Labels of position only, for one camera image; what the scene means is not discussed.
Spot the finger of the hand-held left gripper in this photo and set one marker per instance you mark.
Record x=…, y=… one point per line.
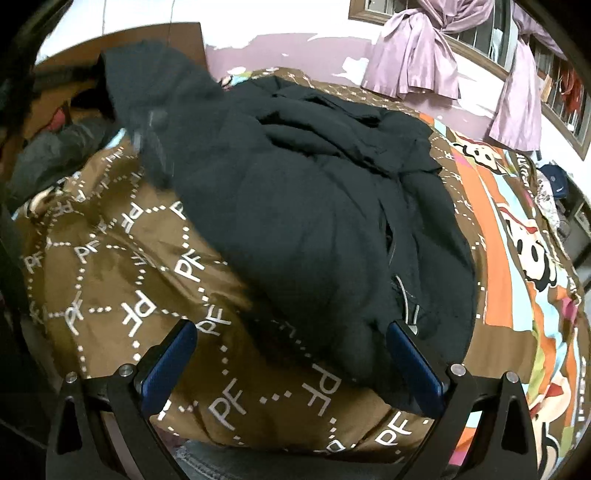
x=154, y=147

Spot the dark blue cap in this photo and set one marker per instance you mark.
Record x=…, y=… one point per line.
x=556, y=177

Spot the dark green jacket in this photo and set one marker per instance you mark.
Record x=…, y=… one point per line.
x=51, y=152

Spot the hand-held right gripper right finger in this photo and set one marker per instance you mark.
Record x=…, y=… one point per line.
x=418, y=369

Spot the pink knotted curtain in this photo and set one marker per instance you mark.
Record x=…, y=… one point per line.
x=415, y=55
x=517, y=101

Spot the wooden shelf desk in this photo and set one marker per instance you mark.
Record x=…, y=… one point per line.
x=577, y=221

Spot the wooden headboard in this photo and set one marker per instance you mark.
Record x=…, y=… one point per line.
x=180, y=37

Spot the black padded jacket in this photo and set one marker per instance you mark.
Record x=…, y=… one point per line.
x=300, y=207

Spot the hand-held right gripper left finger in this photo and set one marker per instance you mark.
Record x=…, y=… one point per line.
x=168, y=364

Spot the brown printed quilt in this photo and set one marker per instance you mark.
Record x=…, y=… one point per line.
x=115, y=258

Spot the wooden framed barred window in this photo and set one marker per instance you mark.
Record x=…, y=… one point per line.
x=482, y=54

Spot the red hanging clothes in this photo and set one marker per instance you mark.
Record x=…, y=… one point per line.
x=572, y=87

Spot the floral cloth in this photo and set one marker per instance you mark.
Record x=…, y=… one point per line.
x=547, y=203

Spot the red cloth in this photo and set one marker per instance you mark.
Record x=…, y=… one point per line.
x=57, y=121

